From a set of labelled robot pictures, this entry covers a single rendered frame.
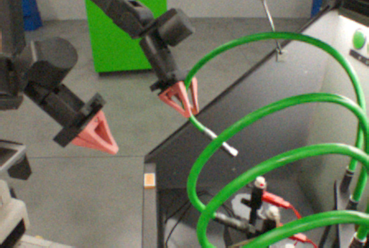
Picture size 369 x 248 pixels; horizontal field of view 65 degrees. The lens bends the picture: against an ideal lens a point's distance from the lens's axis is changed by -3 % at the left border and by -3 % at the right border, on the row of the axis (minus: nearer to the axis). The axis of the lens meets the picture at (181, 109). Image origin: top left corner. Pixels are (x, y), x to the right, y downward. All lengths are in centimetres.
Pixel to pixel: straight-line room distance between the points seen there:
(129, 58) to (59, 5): 377
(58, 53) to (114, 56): 341
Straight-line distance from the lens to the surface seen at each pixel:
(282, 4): 741
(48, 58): 47
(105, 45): 384
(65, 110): 52
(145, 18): 69
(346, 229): 68
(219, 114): 90
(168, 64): 66
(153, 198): 87
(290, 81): 91
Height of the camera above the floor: 158
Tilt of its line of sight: 30 degrees down
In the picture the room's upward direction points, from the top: straight up
